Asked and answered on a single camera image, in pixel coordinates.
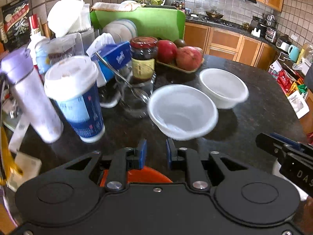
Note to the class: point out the white squeeze bottle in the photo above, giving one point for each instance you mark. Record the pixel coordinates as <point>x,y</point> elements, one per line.
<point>36,41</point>

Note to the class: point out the stack of grey plates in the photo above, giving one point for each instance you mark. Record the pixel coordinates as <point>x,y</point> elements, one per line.
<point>119,30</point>

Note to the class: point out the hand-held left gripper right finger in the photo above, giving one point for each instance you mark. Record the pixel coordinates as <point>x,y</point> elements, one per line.
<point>169,151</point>

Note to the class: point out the yellow tool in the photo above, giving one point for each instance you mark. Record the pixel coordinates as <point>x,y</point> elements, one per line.
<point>7,156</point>

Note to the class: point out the white plastic bowl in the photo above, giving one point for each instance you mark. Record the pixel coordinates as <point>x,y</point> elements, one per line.
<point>183,112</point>
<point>225,90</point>

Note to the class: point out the dark wok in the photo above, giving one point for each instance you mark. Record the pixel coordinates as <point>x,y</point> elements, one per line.
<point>214,14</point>

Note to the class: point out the orange plastic plate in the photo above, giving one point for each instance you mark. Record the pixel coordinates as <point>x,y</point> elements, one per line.
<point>146,175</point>

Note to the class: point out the dark sauce jar red lid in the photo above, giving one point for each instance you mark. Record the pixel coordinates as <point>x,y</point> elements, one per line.
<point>143,66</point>

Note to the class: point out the dark green fruit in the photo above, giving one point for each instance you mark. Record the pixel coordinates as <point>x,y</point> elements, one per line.
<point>180,43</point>

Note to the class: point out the wooden base cabinets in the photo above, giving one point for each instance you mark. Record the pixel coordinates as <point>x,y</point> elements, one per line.
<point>227,44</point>

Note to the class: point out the silver toaster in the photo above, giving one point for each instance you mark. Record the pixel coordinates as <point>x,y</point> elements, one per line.
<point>271,34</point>

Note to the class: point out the yellow fruit tray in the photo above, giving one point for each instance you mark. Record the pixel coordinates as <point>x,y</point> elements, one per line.
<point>185,70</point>

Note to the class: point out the black and red snack bag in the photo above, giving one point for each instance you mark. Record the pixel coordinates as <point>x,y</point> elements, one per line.
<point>16,19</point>

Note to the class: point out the white cardboard box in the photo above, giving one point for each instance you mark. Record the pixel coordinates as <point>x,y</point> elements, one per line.
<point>298,105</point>

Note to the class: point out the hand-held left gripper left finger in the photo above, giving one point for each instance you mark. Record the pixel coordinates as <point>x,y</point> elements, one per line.
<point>141,154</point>

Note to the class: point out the purple lidded water bottle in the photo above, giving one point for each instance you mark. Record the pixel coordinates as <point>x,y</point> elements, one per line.
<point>31,102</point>

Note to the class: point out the small white rack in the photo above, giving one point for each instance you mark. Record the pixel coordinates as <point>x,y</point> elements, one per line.
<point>256,32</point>

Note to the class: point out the blue and white drink cup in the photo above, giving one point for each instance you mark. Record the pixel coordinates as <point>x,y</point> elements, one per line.
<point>80,112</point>

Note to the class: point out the mint green mug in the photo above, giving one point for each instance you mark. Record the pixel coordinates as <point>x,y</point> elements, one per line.
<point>294,53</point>

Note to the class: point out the metal spoon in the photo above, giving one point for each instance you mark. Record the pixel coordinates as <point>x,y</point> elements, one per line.
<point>117,74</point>

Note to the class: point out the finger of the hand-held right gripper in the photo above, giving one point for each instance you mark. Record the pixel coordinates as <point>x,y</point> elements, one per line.
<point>286,140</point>

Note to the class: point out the flat white box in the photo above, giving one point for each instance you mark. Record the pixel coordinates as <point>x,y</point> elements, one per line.
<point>27,169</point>

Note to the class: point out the clear glass bowl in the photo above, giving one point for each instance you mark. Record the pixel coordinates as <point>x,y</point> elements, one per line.
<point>137,105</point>

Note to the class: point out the white cloth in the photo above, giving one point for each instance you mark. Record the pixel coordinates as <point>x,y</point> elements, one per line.
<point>115,6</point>

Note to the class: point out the blue tissue box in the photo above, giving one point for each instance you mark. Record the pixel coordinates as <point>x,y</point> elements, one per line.
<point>115,56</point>

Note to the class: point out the green cutting board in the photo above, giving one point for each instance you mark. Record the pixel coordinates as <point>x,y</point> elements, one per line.
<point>156,22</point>

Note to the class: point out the pile of colourful snack packets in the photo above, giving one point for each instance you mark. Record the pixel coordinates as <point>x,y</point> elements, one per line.
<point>286,80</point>

